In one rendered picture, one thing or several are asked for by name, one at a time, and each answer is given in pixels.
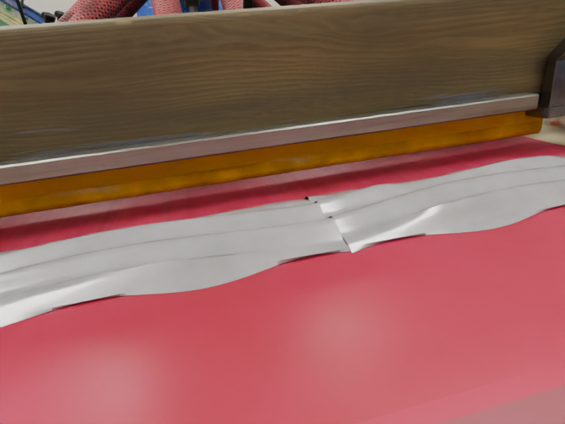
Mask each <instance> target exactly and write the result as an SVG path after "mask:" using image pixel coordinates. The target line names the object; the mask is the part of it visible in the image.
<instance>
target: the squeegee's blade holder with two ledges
mask: <svg viewBox="0 0 565 424"><path fill-rule="evenodd" d="M538 99H539V94H538V93H515V94H509V95H502V96H496V97H489V98H477V99H470V100H464V101H457V102H451V103H438V104H432V105H426V106H419V107H413V108H406V109H394V110H388V111H381V112H375V113H368V114H356V115H349V116H343V117H336V118H330V119H318V120H311V121H304V122H298V123H291V124H285V125H273V126H267V127H260V128H254V129H247V130H235V131H228V132H222V133H215V134H209V135H197V136H190V137H183V138H177V139H170V140H159V141H152V142H146V143H139V144H133V145H126V146H114V147H108V148H101V149H94V150H88V151H76V152H69V153H63V154H56V155H49V156H37V157H31V158H24V159H18V160H12V161H5V162H0V186H3V185H9V184H15V183H27V182H33V181H39V180H46V179H52V178H63V177H69V176H75V175H81V174H87V173H93V172H104V171H110V170H116V169H122V168H128V167H139V166H145V165H151V164H157V163H163V162H174V161H181V160H187V159H193V158H199V157H205V156H216V155H222V154H228V153H234V152H240V151H251V150H257V149H263V148H269V147H275V146H286V145H292V144H298V143H304V142H310V141H317V140H328V139H334V138H340V137H346V136H352V135H363V134H369V133H375V132H381V131H387V130H398V129H404V128H410V127H416V126H422V125H433V124H439V123H446V122H452V121H458V120H464V119H475V118H481V117H487V116H493V115H499V114H510V113H516V112H522V111H528V110H534V109H537V105H538Z"/></svg>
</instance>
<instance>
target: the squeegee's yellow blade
mask: <svg viewBox="0 0 565 424"><path fill-rule="evenodd" d="M525 113H526V111H522V112H516V113H510V114H499V115H493V116H487V117H481V118H475V119H464V120H458V121H452V122H446V123H439V124H433V125H422V126H416V127H410V128H404V129H398V130H387V131H381V132H375V133H369V134H363V135H352V136H346V137H340V138H334V139H328V140H317V141H310V142H304V143H298V144H292V145H286V146H275V147H269V148H263V149H257V150H251V151H240V152H234V153H228V154H222V155H216V156H205V157H199V158H193V159H187V160H181V161H174V162H163V163H157V164H151V165H145V166H139V167H128V168H122V169H116V170H110V171H104V172H93V173H87V174H81V175H75V176H69V177H63V178H52V179H46V180H39V181H33V182H27V183H15V184H9V185H3V186H0V201H4V200H10V199H20V198H26V197H32V196H37V195H43V194H49V193H59V192H65V191H72V190H77V189H83V188H93V187H99V186H105V185H110V184H116V183H127V182H133V181H139V180H145V179H150V178H161V177H166V176H172V175H178V174H184V173H190V172H201V171H206V170H212V169H218V168H223V167H234V166H239V165H245V164H252V163H258V162H268V161H274V160H279V159H285V158H291V157H296V156H307V155H313V154H319V153H325V152H331V151H341V150H347V149H352V148H358V147H364V146H375V145H381V144H387V143H392V142H398V141H404V140H414V139H420V138H425V137H432V136H438V135H448V134H454V133H460V132H465V131H471V130H481V129H487V128H493V127H499V126H505V125H515V124H521V123H527V122H533V121H538V120H543V118H538V117H532V116H527V115H525Z"/></svg>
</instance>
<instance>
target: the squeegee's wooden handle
mask: <svg viewBox="0 0 565 424"><path fill-rule="evenodd" d="M564 38H565V0H359V1H347V2H335V3H313V4H301V5H289V6H277V7H265V8H243V9H231V10H219V11H208V12H196V13H174V14H162V15H150V16H138V17H127V18H115V19H92V20H80V21H69V22H57V23H45V24H22V25H11V26H0V162H5V161H12V160H18V159H24V158H31V157H37V156H49V155H56V154H63V153H69V152H76V151H88V150H94V149H101V148H108V147H114V146H126V145H133V144H139V143H146V142H152V141H159V140H170V139H177V138H183V137H190V136H197V135H209V134H215V133H222V132H228V131H235V130H247V129H254V128H260V127H267V126H273V125H285V124H291V123H298V122H304V121H311V120H318V119H330V118H336V117H343V116H349V115H356V114H368V113H375V112H381V111H388V110H394V109H406V108H413V107H419V106H426V105H432V104H438V103H451V102H457V101H464V100H470V99H477V98H489V97H496V96H502V95H509V94H515V93H538V94H539V99H538V104H541V95H542V89H543V83H544V77H545V72H546V66H547V57H548V55H549V54H550V53H551V52H552V51H553V50H554V49H555V48H556V47H557V45H558V44H559V43H560V42H561V41H562V40H563V39H564Z"/></svg>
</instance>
